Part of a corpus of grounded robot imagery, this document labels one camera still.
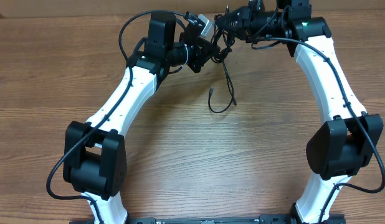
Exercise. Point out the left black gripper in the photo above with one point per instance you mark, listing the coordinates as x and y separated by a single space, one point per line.
202 53

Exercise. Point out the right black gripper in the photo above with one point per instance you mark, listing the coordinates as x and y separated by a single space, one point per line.
243 17

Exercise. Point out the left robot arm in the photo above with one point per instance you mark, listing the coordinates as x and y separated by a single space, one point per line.
94 154

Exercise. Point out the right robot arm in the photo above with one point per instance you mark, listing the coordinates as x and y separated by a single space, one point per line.
347 138

